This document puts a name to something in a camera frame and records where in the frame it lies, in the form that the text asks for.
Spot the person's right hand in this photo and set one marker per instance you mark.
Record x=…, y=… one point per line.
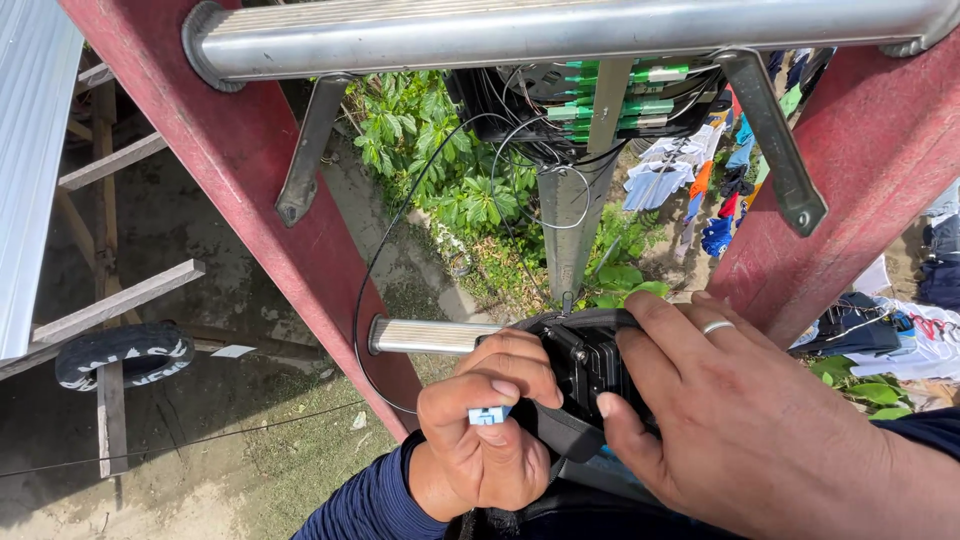
x=735, y=435

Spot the person's left hand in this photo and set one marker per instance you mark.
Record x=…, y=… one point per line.
x=465, y=465

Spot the small blue fibre connector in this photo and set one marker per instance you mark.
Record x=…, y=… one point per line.
x=489, y=415

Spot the black handheld device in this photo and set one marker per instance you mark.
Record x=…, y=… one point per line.
x=581, y=367

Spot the small green plant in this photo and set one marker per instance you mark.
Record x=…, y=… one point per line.
x=874, y=390

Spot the heap of laundry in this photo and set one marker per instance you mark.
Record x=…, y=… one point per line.
x=900, y=337

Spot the grey metal pole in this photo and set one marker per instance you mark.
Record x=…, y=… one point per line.
x=570, y=232

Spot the white paper scrap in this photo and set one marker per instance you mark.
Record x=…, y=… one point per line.
x=234, y=351

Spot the clothes on washing line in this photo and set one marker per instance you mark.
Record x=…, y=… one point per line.
x=660, y=180

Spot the green leafy bushes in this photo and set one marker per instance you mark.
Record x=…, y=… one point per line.
x=450, y=172

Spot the black fibre terminal box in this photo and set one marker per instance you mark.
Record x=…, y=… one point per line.
x=480, y=105

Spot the row of green fibre connectors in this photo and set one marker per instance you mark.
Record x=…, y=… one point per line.
x=652, y=75

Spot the red ladder with aluminium rungs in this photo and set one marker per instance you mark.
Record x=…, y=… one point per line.
x=247, y=150

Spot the black tyre with white lettering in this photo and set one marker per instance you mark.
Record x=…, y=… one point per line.
x=82, y=360

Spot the white corrugated roof sheet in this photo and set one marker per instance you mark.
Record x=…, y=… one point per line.
x=30, y=150

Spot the wooden plank frame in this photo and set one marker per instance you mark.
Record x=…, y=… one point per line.
x=112, y=304

